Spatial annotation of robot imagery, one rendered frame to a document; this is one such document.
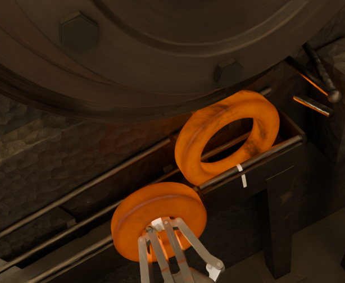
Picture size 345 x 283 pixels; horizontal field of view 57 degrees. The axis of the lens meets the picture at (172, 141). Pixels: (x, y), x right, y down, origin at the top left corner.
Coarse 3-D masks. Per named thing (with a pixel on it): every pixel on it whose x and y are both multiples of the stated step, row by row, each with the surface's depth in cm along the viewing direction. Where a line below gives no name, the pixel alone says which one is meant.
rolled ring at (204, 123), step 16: (240, 96) 46; (256, 96) 47; (208, 112) 45; (224, 112) 45; (240, 112) 46; (256, 112) 48; (272, 112) 50; (192, 128) 46; (208, 128) 46; (256, 128) 54; (272, 128) 52; (176, 144) 49; (192, 144) 46; (256, 144) 55; (272, 144) 56; (176, 160) 51; (192, 160) 49; (224, 160) 57; (240, 160) 56; (192, 176) 52; (208, 176) 54
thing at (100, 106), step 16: (0, 64) 27; (0, 80) 28; (16, 80) 29; (256, 80) 40; (16, 96) 30; (32, 96) 30; (48, 96) 31; (64, 96) 32; (208, 96) 39; (224, 96) 40; (48, 112) 32; (64, 112) 33; (80, 112) 34; (96, 112) 34; (112, 112) 35; (128, 112) 36; (144, 112) 37; (160, 112) 38; (176, 112) 39
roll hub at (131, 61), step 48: (48, 0) 18; (96, 0) 19; (144, 0) 21; (192, 0) 22; (240, 0) 23; (288, 0) 25; (336, 0) 25; (96, 48) 21; (144, 48) 22; (192, 48) 24; (240, 48) 25; (288, 48) 27
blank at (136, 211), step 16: (144, 192) 47; (160, 192) 46; (176, 192) 47; (192, 192) 49; (128, 208) 46; (144, 208) 46; (160, 208) 47; (176, 208) 48; (192, 208) 49; (112, 224) 48; (128, 224) 46; (144, 224) 48; (192, 224) 51; (128, 240) 49; (128, 256) 51
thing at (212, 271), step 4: (208, 264) 43; (208, 268) 43; (212, 268) 43; (224, 268) 44; (212, 272) 43; (216, 272) 43; (220, 272) 43; (212, 276) 43; (216, 276) 43; (216, 280) 43
